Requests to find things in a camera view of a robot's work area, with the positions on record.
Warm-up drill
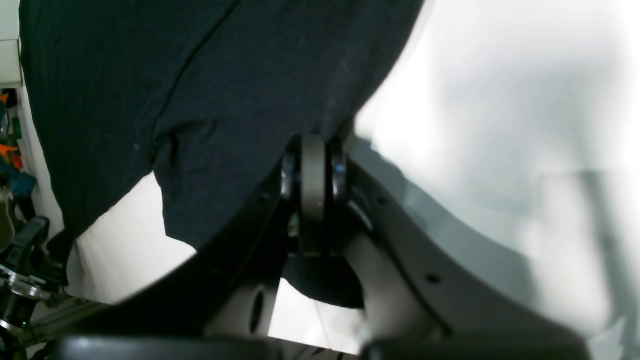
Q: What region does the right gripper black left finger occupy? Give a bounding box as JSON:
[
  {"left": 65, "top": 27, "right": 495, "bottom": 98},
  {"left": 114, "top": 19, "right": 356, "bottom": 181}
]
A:
[{"left": 60, "top": 152, "right": 301, "bottom": 346}]

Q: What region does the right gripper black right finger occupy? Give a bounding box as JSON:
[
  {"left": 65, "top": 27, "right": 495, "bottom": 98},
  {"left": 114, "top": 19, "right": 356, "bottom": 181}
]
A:
[{"left": 330, "top": 145, "right": 589, "bottom": 358}]

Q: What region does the black T-shirt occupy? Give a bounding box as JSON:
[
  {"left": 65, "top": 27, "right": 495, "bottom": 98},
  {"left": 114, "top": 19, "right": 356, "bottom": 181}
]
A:
[{"left": 19, "top": 0, "right": 425, "bottom": 309}]

